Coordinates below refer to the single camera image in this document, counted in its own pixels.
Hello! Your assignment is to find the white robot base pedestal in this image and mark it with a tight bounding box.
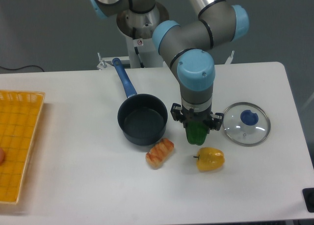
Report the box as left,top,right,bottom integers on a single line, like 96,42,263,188
116,2,169,68

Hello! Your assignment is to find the yellow woven basket tray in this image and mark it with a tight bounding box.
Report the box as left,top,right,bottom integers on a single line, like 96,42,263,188
0,90,45,204

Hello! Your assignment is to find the black cable on floor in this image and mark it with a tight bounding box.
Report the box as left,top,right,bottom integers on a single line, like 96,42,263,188
0,65,45,72

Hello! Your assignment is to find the yellow bell pepper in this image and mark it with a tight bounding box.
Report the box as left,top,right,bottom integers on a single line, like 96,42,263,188
193,147,225,172

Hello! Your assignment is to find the dark pot blue handle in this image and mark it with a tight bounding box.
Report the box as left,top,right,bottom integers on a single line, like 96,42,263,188
112,58,168,146

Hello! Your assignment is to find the left metal table bracket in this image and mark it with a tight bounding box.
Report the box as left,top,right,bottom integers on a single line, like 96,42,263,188
97,52,107,70

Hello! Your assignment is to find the orange object at edge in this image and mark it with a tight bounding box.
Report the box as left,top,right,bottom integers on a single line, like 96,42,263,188
0,148,5,164

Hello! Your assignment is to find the metal table bracket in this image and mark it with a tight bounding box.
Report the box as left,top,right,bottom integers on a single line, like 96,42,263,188
97,52,107,70
225,50,235,65

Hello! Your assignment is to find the grilled toast bread piece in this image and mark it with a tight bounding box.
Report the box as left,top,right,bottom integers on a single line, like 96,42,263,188
145,138,174,169

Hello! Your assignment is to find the right metal table bracket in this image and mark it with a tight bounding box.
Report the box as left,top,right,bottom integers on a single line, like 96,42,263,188
225,50,235,65

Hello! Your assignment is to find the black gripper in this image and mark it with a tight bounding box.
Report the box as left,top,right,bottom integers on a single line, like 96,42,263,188
170,103,224,131

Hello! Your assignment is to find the black device at edge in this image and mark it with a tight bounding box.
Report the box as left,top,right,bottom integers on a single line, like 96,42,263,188
302,188,314,213

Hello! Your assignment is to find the green bell pepper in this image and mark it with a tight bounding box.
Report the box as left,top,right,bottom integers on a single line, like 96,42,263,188
185,122,209,146

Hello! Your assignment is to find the glass lid blue knob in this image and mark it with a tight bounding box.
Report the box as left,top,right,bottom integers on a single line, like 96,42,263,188
222,102,271,147

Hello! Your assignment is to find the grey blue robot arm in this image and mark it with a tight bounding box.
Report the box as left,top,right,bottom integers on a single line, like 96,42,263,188
90,0,249,131

